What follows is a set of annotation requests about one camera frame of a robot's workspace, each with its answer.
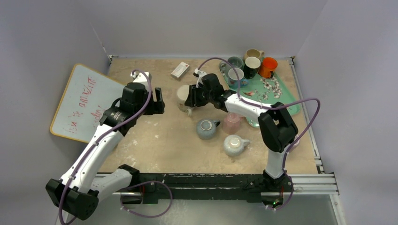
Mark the cream white mug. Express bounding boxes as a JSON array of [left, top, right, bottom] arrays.
[[176, 84, 192, 117]]

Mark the blue mug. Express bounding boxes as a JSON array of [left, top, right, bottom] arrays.
[[227, 67, 249, 89]]

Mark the grey mug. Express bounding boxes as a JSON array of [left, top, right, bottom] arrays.
[[219, 56, 244, 74]]

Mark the tan brown round mug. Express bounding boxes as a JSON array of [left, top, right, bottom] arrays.
[[243, 48, 264, 60]]

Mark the orange mug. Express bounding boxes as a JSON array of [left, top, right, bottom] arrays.
[[259, 57, 278, 79]]

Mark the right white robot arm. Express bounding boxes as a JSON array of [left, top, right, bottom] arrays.
[[184, 71, 298, 191]]

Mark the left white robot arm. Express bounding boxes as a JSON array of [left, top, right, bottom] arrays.
[[46, 82, 165, 220]]

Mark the blue-grey round mug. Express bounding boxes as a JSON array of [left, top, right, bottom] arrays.
[[196, 119, 221, 140]]

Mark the pink faceted mug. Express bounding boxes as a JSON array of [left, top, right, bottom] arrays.
[[222, 112, 243, 135]]

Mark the pale speckled mug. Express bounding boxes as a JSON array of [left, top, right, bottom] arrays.
[[223, 135, 251, 157]]

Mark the white red small box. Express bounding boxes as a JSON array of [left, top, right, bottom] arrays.
[[171, 62, 190, 80]]

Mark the whiteboard with red writing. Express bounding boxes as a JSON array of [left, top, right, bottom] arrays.
[[50, 63, 124, 143]]

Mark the green floral tray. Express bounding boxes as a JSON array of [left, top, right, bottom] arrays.
[[218, 61, 300, 128]]

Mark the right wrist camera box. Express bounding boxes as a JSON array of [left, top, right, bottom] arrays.
[[193, 68, 207, 88]]

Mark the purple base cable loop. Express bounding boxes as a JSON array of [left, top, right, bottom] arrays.
[[119, 180, 174, 219]]

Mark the black base frame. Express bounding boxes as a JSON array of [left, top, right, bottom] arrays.
[[93, 172, 339, 207]]

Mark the mauve mug with black handle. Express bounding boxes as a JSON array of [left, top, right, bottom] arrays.
[[291, 135, 300, 149]]

